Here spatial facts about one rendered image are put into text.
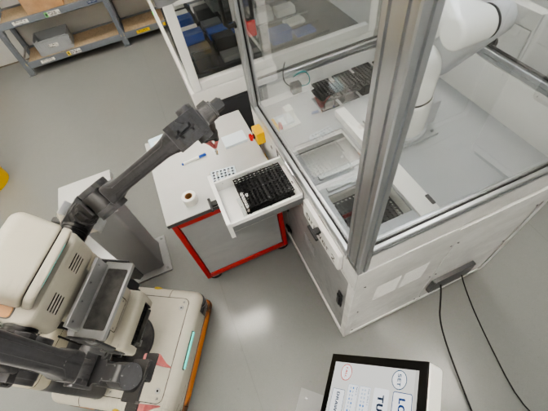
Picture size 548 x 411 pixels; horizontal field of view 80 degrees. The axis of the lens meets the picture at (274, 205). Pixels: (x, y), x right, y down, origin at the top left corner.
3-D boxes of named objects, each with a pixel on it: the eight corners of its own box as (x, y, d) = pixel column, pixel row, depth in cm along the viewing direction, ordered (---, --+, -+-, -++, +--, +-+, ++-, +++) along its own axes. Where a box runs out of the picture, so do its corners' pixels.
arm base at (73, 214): (76, 196, 108) (58, 227, 101) (85, 187, 103) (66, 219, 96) (101, 208, 112) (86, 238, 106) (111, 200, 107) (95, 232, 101)
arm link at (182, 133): (171, 112, 79) (199, 145, 82) (192, 100, 90) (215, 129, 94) (72, 200, 97) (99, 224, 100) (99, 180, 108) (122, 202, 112)
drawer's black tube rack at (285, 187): (249, 217, 140) (245, 209, 135) (235, 188, 150) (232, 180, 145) (295, 197, 143) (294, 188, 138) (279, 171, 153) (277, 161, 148)
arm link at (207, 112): (170, 115, 88) (198, 147, 91) (187, 102, 87) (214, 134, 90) (194, 105, 128) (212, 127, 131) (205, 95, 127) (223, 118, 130)
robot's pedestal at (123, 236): (130, 287, 220) (55, 230, 158) (125, 251, 237) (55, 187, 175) (173, 269, 224) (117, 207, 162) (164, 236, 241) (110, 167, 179)
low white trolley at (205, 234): (210, 286, 213) (166, 226, 152) (187, 215, 249) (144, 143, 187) (290, 250, 221) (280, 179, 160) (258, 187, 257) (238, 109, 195)
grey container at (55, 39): (41, 57, 393) (32, 44, 380) (42, 46, 410) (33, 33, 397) (75, 47, 399) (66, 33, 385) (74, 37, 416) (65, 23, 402)
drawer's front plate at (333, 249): (338, 271, 123) (338, 258, 114) (303, 214, 140) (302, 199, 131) (342, 268, 124) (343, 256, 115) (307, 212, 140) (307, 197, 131)
